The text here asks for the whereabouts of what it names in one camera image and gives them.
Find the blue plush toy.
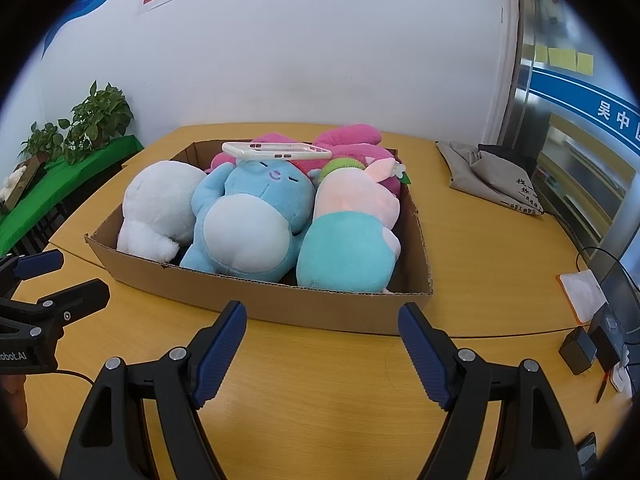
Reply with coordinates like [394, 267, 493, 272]
[179, 157, 317, 278]

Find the white phone case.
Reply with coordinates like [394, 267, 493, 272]
[221, 141, 333, 162]

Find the small green potted plant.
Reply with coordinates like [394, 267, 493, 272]
[19, 122, 63, 163]

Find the large green potted plant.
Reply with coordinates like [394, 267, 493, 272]
[57, 80, 135, 166]

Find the black phone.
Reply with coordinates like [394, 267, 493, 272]
[575, 432, 599, 467]

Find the black desk cable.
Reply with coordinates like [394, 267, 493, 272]
[575, 246, 626, 274]

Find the wooden planter with white fluff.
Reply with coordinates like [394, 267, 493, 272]
[0, 155, 48, 216]

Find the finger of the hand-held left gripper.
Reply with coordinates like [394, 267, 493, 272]
[0, 251, 65, 302]
[0, 279, 111, 343]

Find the blue door banner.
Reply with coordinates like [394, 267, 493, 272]
[530, 67, 640, 156]

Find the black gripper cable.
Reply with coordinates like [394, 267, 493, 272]
[54, 370, 97, 385]

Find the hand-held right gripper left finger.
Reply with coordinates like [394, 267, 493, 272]
[60, 300, 248, 480]

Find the black power adapter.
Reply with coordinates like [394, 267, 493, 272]
[559, 327, 597, 375]

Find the green tablecloth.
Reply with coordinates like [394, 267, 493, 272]
[0, 135, 146, 256]

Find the black device with stand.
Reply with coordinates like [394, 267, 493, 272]
[590, 255, 640, 371]

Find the grey cloth bag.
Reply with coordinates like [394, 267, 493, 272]
[436, 140, 551, 220]

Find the glass door with metal frame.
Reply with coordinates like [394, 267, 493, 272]
[500, 0, 640, 253]

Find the white plush toy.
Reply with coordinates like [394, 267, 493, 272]
[116, 160, 208, 263]

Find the brown cardboard box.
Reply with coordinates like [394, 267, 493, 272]
[84, 140, 435, 336]

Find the pink and teal plush toy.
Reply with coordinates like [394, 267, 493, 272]
[296, 156, 412, 295]

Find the white pouch with orange edge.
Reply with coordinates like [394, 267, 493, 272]
[556, 270, 608, 323]

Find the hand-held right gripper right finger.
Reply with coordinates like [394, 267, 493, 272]
[397, 302, 583, 480]

